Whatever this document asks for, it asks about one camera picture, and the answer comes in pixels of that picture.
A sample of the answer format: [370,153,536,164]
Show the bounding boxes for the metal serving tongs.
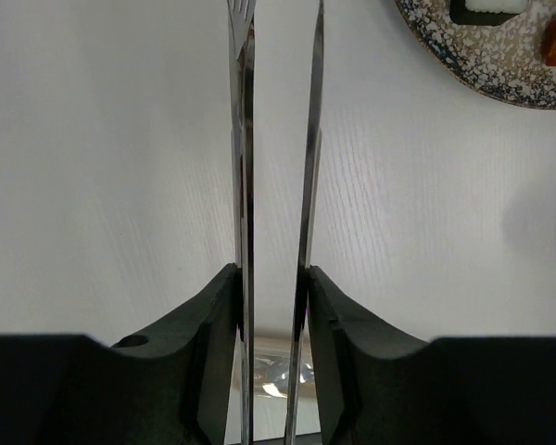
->
[227,1,324,444]

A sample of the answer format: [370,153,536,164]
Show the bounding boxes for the sushi piece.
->
[449,0,529,27]

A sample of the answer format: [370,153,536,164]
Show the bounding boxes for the speckled ceramic plate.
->
[396,0,556,110]

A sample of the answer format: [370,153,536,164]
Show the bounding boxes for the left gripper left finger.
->
[0,264,241,444]

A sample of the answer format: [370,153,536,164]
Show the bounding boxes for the metal spoon in case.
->
[254,355,315,398]

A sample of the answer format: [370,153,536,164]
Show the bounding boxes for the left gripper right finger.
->
[309,267,556,444]

